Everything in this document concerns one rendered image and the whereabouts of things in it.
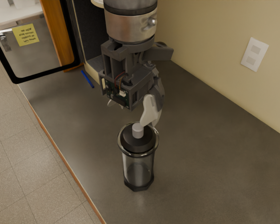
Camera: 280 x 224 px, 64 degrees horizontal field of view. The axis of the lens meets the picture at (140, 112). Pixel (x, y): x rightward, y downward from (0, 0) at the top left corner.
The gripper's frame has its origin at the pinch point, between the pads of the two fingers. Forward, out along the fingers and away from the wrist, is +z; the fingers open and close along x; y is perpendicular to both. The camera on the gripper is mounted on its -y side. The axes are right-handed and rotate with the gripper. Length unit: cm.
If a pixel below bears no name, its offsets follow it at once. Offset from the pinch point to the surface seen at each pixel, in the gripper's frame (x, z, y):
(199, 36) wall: -14, 14, -62
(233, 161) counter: 22.4, 32.1, -24.0
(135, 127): -0.6, 5.0, 0.9
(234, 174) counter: 24.5, 32.1, -19.4
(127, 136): -1.8, 8.0, 2.6
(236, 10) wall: -1, -2, -59
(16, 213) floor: -80, 126, 37
